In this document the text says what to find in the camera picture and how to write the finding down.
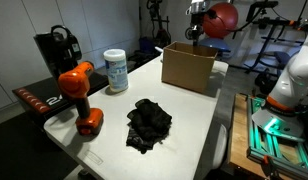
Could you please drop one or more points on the black weight bench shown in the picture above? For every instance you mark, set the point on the black weight bench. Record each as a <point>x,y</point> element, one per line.
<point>278,26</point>

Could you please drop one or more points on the orange cordless drill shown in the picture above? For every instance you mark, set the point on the orange cordless drill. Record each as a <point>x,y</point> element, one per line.
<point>74,85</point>

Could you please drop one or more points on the green lit aluminium frame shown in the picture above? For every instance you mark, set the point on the green lit aluminium frame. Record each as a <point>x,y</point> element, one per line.
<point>289,157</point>

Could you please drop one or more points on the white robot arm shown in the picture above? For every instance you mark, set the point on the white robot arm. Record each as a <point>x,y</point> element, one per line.
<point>292,85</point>

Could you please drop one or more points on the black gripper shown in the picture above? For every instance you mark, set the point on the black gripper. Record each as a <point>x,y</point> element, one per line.
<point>196,25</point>

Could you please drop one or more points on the white wipes canister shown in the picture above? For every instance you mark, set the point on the white wipes canister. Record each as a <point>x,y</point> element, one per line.
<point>116,68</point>

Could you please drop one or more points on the brown cardboard box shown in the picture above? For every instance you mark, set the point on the brown cardboard box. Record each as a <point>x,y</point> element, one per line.
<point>188,66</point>

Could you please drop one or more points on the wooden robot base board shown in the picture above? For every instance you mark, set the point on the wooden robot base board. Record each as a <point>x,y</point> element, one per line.
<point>239,137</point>

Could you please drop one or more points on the black exercise bike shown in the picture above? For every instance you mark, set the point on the black exercise bike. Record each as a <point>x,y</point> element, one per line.
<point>160,34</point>

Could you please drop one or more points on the black crumpled cloth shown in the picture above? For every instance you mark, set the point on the black crumpled cloth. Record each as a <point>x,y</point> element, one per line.
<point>149,124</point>

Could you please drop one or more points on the red exercise ball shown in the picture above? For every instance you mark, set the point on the red exercise ball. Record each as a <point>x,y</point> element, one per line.
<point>220,20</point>

